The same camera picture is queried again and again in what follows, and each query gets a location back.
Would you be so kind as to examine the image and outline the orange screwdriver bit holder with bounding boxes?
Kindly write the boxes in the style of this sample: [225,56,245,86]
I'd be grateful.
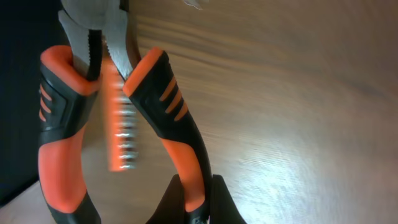
[101,58,139,172]

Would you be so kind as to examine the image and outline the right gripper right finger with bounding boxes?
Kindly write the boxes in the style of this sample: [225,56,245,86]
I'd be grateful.
[210,174,246,224]

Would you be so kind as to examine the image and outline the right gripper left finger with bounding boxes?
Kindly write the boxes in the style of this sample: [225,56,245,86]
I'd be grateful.
[146,174,185,224]

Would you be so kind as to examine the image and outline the black open box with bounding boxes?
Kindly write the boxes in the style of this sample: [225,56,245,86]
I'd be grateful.
[1,0,68,206]

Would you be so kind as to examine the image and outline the orange black long-nose pliers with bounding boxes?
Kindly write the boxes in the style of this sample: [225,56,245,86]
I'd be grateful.
[38,0,212,223]

